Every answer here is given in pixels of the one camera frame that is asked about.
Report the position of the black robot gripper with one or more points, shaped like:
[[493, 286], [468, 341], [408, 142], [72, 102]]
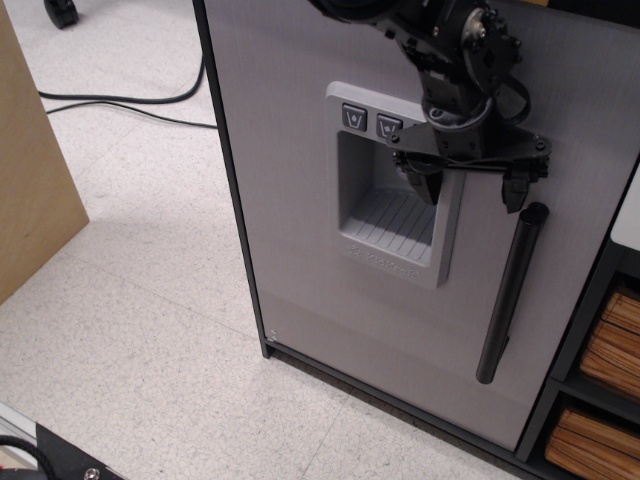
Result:
[[483, 142]]

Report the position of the grey toy fridge door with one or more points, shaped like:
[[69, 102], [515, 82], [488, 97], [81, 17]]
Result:
[[400, 225]]

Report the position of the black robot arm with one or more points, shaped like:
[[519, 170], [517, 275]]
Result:
[[472, 104]]

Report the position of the dark grey fridge cabinet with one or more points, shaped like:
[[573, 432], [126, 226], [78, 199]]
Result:
[[600, 325]]

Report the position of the white counter top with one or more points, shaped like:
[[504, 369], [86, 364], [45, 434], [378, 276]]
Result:
[[626, 228]]

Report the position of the upper woven storage basket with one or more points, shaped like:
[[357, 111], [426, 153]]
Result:
[[611, 356]]

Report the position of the brown wooden board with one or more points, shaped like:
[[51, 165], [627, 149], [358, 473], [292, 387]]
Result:
[[41, 210]]

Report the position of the black caster wheel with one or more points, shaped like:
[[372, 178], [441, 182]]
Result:
[[62, 13]]

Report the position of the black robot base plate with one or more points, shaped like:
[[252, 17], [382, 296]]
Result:
[[69, 461]]

